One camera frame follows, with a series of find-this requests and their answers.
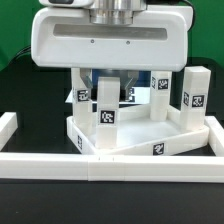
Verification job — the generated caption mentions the black cable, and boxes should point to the black cable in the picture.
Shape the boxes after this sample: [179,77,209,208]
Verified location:
[7,46,33,67]

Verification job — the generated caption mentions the white U-shaped obstacle fence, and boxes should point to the white U-shaped obstacle fence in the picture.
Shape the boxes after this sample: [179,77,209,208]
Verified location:
[0,112,224,183]

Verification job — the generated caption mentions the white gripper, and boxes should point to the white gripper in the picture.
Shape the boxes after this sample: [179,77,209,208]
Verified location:
[31,6,188,101]

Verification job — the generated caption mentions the fiducial marker plate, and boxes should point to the fiducial marker plate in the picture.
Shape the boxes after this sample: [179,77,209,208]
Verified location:
[65,87,150,105]

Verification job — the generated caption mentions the white desk top tray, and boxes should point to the white desk top tray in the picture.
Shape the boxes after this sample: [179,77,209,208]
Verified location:
[67,104,209,156]

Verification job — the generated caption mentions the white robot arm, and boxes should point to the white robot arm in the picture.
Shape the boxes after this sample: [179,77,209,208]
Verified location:
[31,0,195,98]

